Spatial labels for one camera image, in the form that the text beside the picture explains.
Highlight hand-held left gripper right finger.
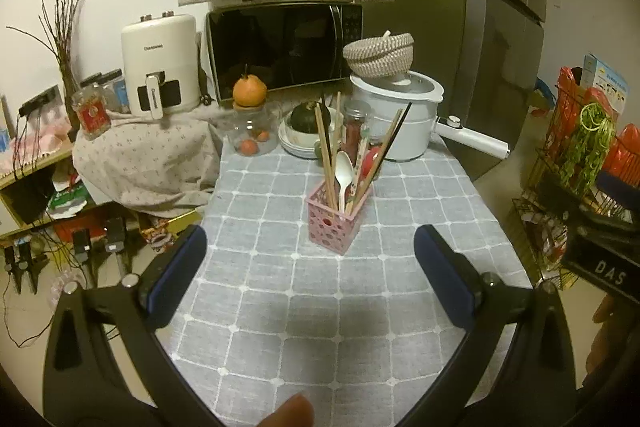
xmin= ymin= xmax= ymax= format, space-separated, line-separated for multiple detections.
xmin=400 ymin=223 xmax=591 ymax=427

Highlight tall spice jar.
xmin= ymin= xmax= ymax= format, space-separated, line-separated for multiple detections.
xmin=341 ymin=99 xmax=372 ymax=158

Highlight pink cloth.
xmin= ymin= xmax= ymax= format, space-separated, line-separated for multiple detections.
xmin=0 ymin=117 xmax=76 ymax=172

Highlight red label jar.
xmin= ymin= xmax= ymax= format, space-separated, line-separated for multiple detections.
xmin=71 ymin=86 xmax=112 ymax=140

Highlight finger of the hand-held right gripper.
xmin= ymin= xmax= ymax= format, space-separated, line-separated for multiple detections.
xmin=565 ymin=207 xmax=640 ymax=244
xmin=560 ymin=236 xmax=640 ymax=304

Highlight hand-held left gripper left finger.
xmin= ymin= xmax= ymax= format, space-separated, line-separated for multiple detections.
xmin=42 ymin=223 xmax=221 ymax=427

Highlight dried branches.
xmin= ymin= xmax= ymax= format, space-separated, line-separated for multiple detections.
xmin=6 ymin=0 xmax=91 ymax=128

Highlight black power adapter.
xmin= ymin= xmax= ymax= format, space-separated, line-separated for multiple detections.
xmin=17 ymin=241 xmax=48 ymax=295
xmin=72 ymin=229 xmax=93 ymax=266
xmin=2 ymin=247 xmax=21 ymax=295
xmin=104 ymin=217 xmax=126 ymax=254

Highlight orange citrus fruit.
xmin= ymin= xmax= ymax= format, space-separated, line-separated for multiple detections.
xmin=232 ymin=74 xmax=268 ymax=108

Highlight pink perforated utensil basket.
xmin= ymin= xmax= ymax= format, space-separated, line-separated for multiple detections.
xmin=306 ymin=181 xmax=375 ymax=256

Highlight grey checked tablecloth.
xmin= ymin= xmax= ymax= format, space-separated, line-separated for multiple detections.
xmin=155 ymin=137 xmax=533 ymax=427

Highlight colourful snack packet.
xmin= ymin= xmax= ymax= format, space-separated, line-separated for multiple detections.
xmin=140 ymin=217 xmax=181 ymax=254

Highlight black power strip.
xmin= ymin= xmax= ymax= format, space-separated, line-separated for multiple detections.
xmin=19 ymin=84 xmax=61 ymax=116

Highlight green pumpkin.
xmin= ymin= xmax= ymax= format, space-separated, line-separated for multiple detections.
xmin=290 ymin=102 xmax=332 ymax=135

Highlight floral table cloth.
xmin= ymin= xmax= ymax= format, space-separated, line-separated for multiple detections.
xmin=72 ymin=99 xmax=326 ymax=219

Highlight woven basket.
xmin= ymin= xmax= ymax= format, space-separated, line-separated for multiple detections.
xmin=342 ymin=31 xmax=416 ymax=80

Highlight glass jar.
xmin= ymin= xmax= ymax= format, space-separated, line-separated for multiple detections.
xmin=227 ymin=102 xmax=281 ymax=156

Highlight black wire rack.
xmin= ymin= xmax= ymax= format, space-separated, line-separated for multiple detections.
xmin=512 ymin=77 xmax=640 ymax=293

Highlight wooden side shelf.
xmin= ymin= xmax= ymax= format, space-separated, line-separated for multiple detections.
xmin=0 ymin=142 xmax=101 ymax=239

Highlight black floor cable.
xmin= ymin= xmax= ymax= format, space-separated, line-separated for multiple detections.
xmin=2 ymin=277 xmax=56 ymax=350

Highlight white air fryer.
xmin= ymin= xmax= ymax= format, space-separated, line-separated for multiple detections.
xmin=120 ymin=11 xmax=201 ymax=118

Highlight person's right hand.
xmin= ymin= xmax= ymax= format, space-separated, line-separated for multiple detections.
xmin=585 ymin=293 xmax=622 ymax=376

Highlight white electric pot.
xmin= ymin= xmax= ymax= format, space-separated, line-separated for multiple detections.
xmin=349 ymin=71 xmax=512 ymax=162

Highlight green snack packet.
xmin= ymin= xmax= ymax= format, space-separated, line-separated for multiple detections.
xmin=47 ymin=187 xmax=88 ymax=220

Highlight red plastic bag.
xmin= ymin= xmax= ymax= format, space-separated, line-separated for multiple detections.
xmin=555 ymin=67 xmax=640 ymax=188

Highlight green bean bunch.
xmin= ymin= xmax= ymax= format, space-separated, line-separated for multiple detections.
xmin=559 ymin=103 xmax=616 ymax=195

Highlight dark lid jar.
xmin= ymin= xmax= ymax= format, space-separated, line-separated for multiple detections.
xmin=80 ymin=68 xmax=128 ymax=112

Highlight person's left hand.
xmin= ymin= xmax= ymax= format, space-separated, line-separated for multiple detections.
xmin=250 ymin=394 xmax=316 ymax=427

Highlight black microwave oven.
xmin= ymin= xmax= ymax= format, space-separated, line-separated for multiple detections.
xmin=205 ymin=4 xmax=363 ymax=104

